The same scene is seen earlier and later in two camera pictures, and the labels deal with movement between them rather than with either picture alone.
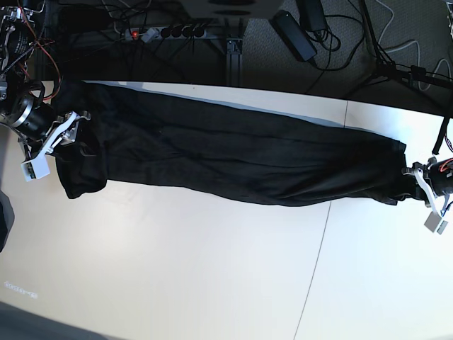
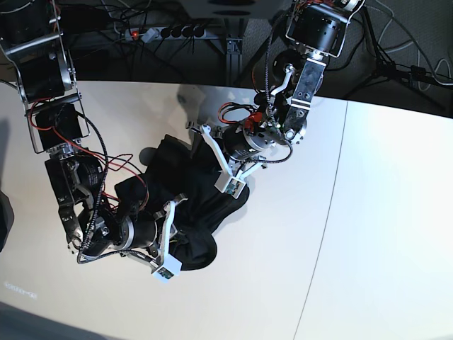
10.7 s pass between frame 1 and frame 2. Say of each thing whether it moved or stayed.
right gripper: moved
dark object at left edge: stayed
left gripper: moved
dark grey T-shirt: moved
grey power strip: stayed
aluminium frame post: stayed
